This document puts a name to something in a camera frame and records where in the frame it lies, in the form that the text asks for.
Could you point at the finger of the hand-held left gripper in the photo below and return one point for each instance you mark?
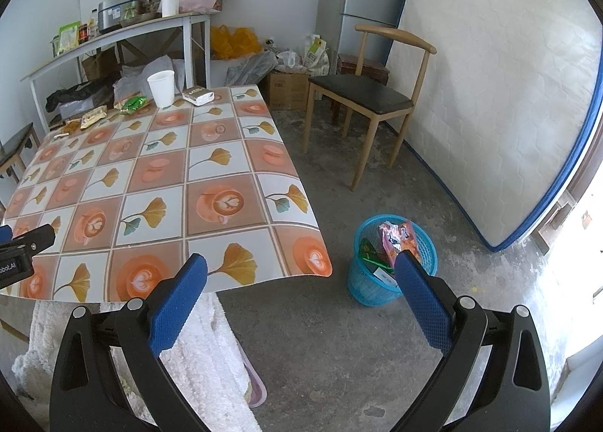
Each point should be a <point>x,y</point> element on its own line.
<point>33,239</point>

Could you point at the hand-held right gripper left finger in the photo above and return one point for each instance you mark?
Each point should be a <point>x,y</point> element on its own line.
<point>179,305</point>

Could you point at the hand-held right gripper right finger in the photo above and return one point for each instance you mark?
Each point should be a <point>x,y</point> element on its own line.
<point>424,300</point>

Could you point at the grey box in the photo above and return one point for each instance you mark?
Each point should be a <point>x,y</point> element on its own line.
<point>387,277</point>

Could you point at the blue plastic basket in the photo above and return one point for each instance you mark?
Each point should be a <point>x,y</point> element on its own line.
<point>367,288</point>

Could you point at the orange snack packet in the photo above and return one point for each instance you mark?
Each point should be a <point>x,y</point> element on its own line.
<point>411,236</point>

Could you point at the pink snack packet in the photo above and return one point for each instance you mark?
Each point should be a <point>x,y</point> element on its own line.
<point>391,243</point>

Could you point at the large green snack packet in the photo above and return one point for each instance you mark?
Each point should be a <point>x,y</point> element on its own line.
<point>372,255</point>

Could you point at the person's white fluffy robe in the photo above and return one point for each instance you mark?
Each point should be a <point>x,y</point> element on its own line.
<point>198,366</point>

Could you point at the dark seat stool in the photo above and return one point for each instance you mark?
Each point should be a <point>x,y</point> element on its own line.
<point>14,149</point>

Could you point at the pink slipper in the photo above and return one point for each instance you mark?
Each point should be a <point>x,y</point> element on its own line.
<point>256,387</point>

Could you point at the brown snack packet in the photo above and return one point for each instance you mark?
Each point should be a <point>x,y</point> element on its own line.
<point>73,127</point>

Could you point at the table with patterned tablecloth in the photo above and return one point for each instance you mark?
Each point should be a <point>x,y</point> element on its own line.
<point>155,177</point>

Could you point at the yellow snack packet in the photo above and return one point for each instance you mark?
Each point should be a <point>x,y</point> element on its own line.
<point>94,118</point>

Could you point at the black bag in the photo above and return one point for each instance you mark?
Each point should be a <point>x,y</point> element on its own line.
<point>77,95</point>

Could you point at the small green snack packet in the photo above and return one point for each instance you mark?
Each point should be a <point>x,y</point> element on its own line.
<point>139,103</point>

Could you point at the white paper cup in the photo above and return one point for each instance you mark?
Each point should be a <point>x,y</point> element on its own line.
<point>161,88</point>

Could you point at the white plastic bags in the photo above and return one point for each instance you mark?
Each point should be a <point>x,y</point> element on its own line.
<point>141,71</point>

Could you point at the green food bag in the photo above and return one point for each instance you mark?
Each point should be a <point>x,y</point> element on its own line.
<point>69,38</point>

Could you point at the white rectangular packet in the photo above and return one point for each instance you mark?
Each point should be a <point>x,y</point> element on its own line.
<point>198,95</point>

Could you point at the dark sauce jars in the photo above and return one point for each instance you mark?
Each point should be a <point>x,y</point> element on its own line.
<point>88,31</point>

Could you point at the wooden chair with dark seat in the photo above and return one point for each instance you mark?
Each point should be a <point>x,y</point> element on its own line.
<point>362,92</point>

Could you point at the white mattress with blue edge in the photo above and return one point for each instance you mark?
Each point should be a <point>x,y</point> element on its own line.
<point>494,83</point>

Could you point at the white side table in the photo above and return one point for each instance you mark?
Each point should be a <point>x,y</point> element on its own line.
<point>141,29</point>

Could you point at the metal pot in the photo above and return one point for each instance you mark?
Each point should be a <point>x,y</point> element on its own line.
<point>120,10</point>

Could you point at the grey plastic bag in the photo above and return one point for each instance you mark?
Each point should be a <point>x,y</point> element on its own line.
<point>252,68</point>

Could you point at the dark tin container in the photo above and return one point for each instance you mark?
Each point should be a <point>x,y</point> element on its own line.
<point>154,2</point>

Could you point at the yellow plastic bags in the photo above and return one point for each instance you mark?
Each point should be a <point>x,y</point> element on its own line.
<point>235,43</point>

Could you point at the white bags with green print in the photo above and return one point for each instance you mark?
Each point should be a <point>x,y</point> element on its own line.
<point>306,55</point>

